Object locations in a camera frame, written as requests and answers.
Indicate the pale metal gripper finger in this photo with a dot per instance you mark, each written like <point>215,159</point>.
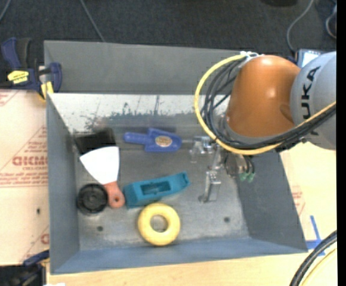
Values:
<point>204,145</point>
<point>212,188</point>

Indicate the grey metal bin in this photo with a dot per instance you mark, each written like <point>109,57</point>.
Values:
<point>191,219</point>

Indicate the blue plastic tool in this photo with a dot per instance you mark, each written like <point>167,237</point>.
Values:
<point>158,141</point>

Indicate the teal plastic hollow block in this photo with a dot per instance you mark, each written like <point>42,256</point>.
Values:
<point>149,191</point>

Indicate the black flat block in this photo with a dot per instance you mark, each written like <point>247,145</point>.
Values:
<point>94,141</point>

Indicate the black round disc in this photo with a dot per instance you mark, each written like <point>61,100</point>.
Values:
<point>92,199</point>

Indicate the brown cardboard board red print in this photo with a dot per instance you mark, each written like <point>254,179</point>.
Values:
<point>18,130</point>

